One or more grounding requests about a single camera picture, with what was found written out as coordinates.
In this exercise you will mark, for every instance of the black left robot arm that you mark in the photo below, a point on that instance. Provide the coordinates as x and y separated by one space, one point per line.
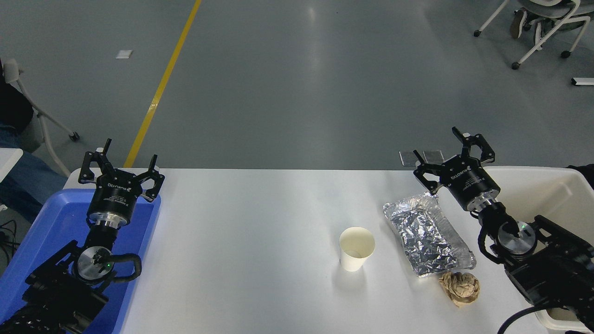
51 287

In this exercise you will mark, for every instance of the grey office chair white base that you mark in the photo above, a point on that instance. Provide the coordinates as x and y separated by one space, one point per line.
547 18

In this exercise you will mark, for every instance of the white paper cup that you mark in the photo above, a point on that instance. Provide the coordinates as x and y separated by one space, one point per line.
356 248

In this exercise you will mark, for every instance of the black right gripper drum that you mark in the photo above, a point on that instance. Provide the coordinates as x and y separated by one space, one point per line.
468 181

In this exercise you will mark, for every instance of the white-framed chair with casters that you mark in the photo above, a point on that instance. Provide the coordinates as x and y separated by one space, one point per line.
44 125

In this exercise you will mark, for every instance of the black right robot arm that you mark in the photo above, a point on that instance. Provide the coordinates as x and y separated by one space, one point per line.
552 269

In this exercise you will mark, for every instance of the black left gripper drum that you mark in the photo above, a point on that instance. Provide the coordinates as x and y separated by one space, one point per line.
113 197

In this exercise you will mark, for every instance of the person's shoe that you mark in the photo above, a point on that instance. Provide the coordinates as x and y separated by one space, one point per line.
518 23

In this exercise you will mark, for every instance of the crumpled tan paper ball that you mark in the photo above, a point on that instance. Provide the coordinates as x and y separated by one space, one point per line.
460 288

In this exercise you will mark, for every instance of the white bar on floor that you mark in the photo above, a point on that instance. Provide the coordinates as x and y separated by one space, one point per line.
584 81

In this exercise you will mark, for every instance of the large pale bin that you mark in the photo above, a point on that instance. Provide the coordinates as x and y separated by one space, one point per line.
543 195

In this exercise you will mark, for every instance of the white side table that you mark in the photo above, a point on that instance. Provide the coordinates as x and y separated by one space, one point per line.
8 162

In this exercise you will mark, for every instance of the crinkled silver foil tray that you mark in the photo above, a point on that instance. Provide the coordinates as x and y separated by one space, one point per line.
429 236

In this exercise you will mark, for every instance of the blue plastic tray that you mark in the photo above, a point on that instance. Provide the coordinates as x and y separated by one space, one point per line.
51 222

